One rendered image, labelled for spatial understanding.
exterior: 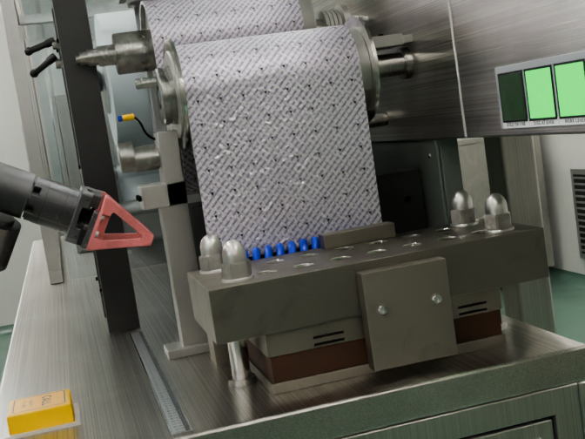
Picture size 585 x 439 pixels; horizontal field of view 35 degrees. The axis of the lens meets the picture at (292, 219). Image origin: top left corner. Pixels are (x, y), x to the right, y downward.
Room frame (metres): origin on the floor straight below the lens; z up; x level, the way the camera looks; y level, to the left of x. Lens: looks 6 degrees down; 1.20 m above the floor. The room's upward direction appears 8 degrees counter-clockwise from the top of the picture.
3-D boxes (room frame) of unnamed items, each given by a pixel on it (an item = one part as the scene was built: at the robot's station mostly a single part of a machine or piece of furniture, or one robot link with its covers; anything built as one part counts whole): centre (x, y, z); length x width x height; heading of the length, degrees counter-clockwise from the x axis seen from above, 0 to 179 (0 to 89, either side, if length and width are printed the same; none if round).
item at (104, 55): (1.46, 0.26, 1.33); 0.06 x 0.03 x 0.03; 104
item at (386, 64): (1.30, -0.16, 1.25); 0.07 x 0.04 x 0.04; 104
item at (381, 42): (1.30, -0.17, 1.28); 0.06 x 0.05 x 0.02; 104
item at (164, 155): (1.26, 0.17, 1.05); 0.06 x 0.05 x 0.31; 104
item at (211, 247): (1.10, 0.10, 1.05); 0.04 x 0.04 x 0.04
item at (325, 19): (1.54, -0.10, 1.33); 0.07 x 0.07 x 0.07; 14
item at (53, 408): (1.02, 0.31, 0.91); 0.07 x 0.07 x 0.02; 14
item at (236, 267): (1.01, 0.07, 1.05); 0.04 x 0.04 x 0.04
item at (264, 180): (1.20, 0.00, 1.11); 0.23 x 0.01 x 0.18; 104
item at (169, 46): (1.23, 0.13, 1.25); 0.15 x 0.01 x 0.15; 14
